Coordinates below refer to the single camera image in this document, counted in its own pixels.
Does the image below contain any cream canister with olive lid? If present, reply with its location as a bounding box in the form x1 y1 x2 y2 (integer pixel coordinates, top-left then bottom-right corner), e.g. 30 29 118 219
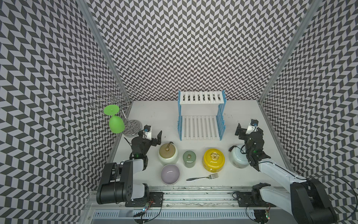
158 142 179 165

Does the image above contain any white pale blue tea canister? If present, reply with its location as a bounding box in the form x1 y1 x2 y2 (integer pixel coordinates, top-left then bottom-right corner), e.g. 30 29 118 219
228 145 249 169

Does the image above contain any small green tea canister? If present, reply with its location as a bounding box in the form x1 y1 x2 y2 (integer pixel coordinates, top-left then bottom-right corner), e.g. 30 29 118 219
183 151 196 168

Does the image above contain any blue white two-tier shelf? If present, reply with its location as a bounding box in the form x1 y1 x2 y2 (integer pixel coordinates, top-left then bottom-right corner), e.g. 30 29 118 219
177 90 227 141

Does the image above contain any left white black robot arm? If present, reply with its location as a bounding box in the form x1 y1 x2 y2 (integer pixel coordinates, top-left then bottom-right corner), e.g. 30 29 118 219
96 128 162 206

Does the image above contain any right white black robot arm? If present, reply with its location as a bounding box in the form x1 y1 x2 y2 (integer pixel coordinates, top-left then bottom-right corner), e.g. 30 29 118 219
235 119 337 224

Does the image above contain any green plastic wine glass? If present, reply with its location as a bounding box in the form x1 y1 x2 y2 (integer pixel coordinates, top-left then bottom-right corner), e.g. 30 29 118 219
103 105 125 134

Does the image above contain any lilac bowl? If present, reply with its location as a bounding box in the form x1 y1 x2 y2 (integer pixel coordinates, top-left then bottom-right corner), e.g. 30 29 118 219
160 164 180 185

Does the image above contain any silver fork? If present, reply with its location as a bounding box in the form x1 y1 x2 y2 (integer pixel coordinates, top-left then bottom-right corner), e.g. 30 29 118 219
186 173 219 182

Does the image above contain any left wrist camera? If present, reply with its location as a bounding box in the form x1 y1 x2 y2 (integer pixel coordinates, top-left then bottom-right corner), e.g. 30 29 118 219
143 125 152 141

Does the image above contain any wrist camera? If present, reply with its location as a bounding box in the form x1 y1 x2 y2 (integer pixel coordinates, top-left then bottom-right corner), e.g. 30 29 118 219
246 119 259 135
143 125 152 141

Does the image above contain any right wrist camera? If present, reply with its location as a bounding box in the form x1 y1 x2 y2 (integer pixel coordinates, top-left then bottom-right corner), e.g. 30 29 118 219
246 119 259 135

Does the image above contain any metal wire glass rack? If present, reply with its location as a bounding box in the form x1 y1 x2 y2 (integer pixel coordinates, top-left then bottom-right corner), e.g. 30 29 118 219
89 88 142 137

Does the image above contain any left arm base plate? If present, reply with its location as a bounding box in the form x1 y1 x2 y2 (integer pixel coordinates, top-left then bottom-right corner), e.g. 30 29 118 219
125 192 164 208

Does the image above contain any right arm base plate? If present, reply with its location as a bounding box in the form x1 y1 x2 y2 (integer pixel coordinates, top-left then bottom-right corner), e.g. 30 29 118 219
234 191 277 208

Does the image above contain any aluminium front rail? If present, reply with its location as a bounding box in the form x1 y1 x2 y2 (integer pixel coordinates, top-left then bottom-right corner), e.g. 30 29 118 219
83 186 322 211

